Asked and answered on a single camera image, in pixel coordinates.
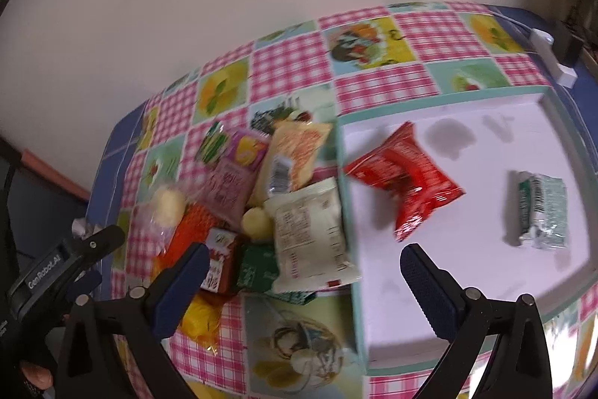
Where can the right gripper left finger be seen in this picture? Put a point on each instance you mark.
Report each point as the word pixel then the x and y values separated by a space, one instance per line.
pixel 89 363

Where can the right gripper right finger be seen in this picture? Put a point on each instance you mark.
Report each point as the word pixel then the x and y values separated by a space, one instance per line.
pixel 518 366

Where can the round white cake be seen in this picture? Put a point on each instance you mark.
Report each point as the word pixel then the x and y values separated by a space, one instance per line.
pixel 156 221

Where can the yellow bread snack pack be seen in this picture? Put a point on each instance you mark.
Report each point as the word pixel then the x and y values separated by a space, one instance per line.
pixel 202 320

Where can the orange-red patterned wafer pack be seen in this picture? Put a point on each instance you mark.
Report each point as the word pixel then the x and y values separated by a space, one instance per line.
pixel 193 228

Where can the red white label snack pack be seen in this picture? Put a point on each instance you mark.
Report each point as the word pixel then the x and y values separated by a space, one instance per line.
pixel 225 250

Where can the light teal barcode snack pack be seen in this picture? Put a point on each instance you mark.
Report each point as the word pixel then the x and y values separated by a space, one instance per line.
pixel 536 211

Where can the purple swiss roll pack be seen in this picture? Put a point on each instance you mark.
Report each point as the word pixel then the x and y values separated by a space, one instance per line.
pixel 231 180

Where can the dark green snack pack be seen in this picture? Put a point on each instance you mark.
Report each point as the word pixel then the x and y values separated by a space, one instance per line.
pixel 258 271

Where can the yellow pudding jelly cup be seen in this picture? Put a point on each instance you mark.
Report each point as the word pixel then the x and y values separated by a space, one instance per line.
pixel 258 226

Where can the red candy-wrap snack pack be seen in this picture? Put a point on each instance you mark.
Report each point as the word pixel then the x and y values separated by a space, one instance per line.
pixel 402 168

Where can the white cream snack pack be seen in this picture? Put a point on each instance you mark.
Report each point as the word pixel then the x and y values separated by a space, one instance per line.
pixel 309 241

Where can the beige orange-print snack pack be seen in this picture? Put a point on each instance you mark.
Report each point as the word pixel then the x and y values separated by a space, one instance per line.
pixel 289 162

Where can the person's left hand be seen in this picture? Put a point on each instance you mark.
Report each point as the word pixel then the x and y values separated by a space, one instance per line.
pixel 38 376

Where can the crumpled blue white wrapper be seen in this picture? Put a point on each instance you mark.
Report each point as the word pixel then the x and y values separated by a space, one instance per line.
pixel 82 229

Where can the white tray with teal rim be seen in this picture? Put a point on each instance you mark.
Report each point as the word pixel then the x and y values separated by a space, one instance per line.
pixel 482 140

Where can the small green cracker pack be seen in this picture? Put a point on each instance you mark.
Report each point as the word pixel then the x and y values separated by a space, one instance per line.
pixel 213 145

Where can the pink checkered tablecloth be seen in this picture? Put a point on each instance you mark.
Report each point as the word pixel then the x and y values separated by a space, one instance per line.
pixel 335 64

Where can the blue plaid tablecloth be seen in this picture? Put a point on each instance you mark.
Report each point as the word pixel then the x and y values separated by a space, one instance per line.
pixel 108 185

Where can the white power strip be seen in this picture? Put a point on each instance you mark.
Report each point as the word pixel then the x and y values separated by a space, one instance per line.
pixel 543 43

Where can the black power adapter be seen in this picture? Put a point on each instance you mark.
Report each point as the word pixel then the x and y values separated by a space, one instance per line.
pixel 567 44

